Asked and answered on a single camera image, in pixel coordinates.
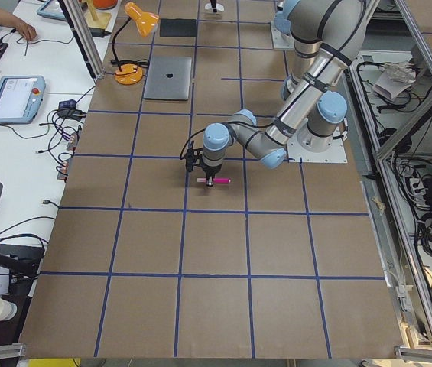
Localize black power adapter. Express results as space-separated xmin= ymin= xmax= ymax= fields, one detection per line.
xmin=89 ymin=27 xmax=111 ymax=38

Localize pink highlighter pen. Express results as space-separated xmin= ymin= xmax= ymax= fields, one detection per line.
xmin=197 ymin=177 xmax=231 ymax=184

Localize black mousepad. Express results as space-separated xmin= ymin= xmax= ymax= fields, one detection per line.
xmin=159 ymin=18 xmax=197 ymax=37

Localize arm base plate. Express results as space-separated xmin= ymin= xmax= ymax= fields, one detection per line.
xmin=287 ymin=126 xmax=348 ymax=164
xmin=270 ymin=19 xmax=294 ymax=50

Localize black lamp power cable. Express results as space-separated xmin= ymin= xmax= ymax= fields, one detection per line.
xmin=109 ymin=57 xmax=151 ymax=70

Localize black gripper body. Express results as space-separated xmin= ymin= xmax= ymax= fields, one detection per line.
xmin=184 ymin=141 xmax=223 ymax=179

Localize person's hand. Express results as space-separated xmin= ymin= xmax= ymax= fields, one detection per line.
xmin=12 ymin=20 xmax=37 ymax=41

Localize silver laptop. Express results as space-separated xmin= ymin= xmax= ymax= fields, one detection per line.
xmin=144 ymin=56 xmax=192 ymax=101

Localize orange bucket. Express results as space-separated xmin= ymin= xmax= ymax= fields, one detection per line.
xmin=93 ymin=0 xmax=118 ymax=10

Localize wooden stand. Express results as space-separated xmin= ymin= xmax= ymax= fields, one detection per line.
xmin=83 ymin=0 xmax=112 ymax=30

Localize orange desk lamp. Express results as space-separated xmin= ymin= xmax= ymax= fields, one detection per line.
xmin=110 ymin=2 xmax=161 ymax=86

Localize white computer mouse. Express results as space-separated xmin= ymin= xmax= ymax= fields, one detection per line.
xmin=204 ymin=2 xmax=225 ymax=13

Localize aluminium frame post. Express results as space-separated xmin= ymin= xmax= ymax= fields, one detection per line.
xmin=59 ymin=0 xmax=105 ymax=80

